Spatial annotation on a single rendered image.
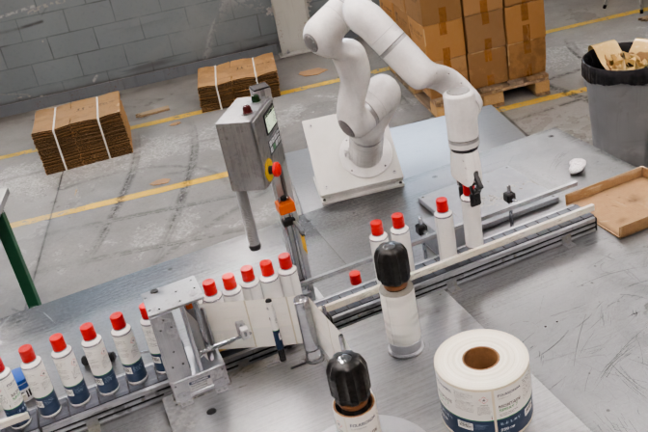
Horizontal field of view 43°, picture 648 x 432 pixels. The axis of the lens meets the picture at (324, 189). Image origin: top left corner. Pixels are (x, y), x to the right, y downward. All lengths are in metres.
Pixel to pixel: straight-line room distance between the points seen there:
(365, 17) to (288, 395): 0.97
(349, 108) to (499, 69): 3.19
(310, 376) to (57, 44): 5.83
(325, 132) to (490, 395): 1.50
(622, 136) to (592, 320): 2.43
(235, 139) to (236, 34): 5.51
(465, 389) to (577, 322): 0.56
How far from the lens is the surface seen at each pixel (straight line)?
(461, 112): 2.20
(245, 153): 2.04
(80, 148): 6.14
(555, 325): 2.23
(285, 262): 2.17
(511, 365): 1.80
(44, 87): 7.71
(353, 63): 2.43
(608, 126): 4.57
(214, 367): 2.10
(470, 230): 2.39
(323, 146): 2.99
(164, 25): 7.49
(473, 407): 1.79
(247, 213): 2.19
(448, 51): 5.49
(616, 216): 2.67
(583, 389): 2.04
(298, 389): 2.06
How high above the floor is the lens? 2.18
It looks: 26 degrees down
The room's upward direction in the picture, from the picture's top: 11 degrees counter-clockwise
